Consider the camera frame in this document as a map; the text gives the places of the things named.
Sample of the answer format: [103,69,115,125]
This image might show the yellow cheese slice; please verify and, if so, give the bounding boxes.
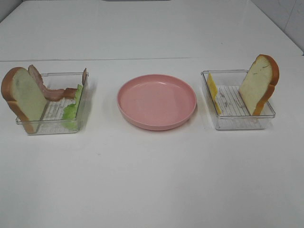
[207,73,222,115]

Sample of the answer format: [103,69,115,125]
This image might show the green lettuce leaf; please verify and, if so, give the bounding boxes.
[62,84,83,130]

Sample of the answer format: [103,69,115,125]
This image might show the short bacon strip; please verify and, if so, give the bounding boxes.
[63,68,87,99]

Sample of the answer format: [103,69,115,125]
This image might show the long bacon strip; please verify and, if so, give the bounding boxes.
[28,65,65,101]

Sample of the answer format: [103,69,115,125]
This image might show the bread slice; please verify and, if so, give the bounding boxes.
[239,54,279,115]
[1,67,48,122]

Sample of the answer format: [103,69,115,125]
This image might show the pink round plate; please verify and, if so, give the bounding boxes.
[117,74,197,131]

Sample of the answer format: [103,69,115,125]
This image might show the right clear plastic container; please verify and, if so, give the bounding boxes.
[201,69,276,130]

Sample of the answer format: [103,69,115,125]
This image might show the clear plastic container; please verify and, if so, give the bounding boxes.
[16,71,89,135]
[201,69,276,130]

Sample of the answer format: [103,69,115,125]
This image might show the left clear plastic container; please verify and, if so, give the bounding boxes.
[16,71,89,135]

